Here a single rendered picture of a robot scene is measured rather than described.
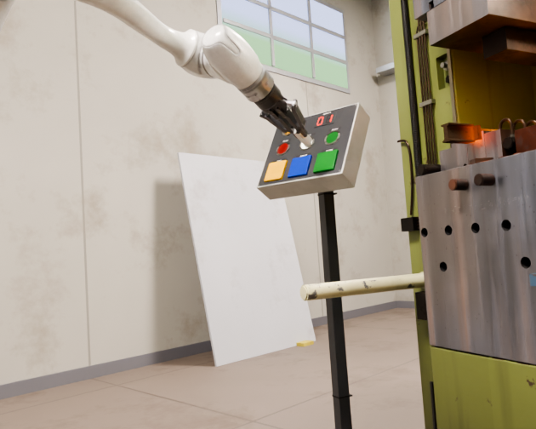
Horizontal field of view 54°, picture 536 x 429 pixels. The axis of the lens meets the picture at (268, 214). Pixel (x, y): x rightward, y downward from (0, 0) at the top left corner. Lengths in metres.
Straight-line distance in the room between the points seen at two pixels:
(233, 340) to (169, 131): 1.65
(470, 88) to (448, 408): 0.91
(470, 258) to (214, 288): 2.60
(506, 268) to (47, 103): 3.07
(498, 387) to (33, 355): 2.81
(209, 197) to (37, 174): 1.19
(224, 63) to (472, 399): 1.01
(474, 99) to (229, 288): 2.52
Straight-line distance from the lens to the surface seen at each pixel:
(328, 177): 1.60
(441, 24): 1.54
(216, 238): 3.83
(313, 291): 1.47
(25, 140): 3.61
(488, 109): 1.75
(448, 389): 1.46
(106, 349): 3.76
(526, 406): 1.30
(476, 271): 1.32
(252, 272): 3.98
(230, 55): 1.33
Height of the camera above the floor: 0.74
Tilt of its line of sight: 4 degrees up
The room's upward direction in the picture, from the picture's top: 4 degrees counter-clockwise
